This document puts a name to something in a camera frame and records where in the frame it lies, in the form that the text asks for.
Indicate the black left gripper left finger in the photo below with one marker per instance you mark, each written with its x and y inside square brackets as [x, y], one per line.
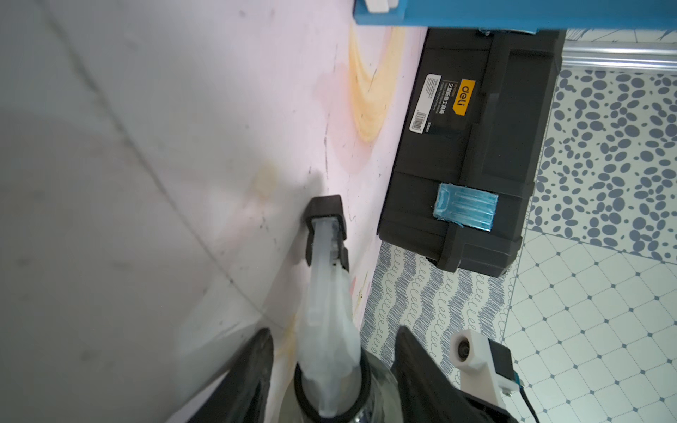
[242, 394]

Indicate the smoky clear black-nozzle spray bottle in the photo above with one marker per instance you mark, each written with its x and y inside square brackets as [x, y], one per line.
[335, 378]

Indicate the black yellow toolbox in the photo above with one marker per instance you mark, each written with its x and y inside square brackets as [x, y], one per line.
[476, 118]

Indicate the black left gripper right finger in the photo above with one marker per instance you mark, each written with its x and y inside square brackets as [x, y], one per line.
[427, 395]

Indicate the blue white slatted shelf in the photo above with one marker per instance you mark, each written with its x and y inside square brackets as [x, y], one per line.
[526, 15]

